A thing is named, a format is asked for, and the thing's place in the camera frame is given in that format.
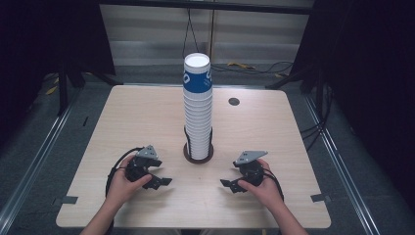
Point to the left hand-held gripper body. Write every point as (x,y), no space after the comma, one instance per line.
(137,169)

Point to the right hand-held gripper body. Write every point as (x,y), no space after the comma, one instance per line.
(251,171)

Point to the dark round table grommet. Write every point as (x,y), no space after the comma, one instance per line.
(234,101)

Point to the black curtain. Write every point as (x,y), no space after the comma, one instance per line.
(368,65)
(39,39)

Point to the grey tape piece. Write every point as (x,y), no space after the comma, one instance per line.
(319,197)
(69,199)

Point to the blue and white paper cup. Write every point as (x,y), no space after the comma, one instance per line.
(197,81)

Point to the metal floor rail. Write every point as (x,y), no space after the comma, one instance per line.
(36,160)
(339,163)

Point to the stack of white ribbed cups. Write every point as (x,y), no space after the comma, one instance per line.
(197,124)

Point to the black tape strip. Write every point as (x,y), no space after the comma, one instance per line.
(85,121)

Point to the person's right hand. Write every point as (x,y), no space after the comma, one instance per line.
(267,192)

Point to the yellow floor marker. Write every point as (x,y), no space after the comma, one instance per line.
(51,90)
(241,65)

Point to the black overhead bar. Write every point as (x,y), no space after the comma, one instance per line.
(208,6)

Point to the person's left hand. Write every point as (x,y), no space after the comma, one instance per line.
(120,189)

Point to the black metal stand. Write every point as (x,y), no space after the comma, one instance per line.
(287,80)
(62,94)

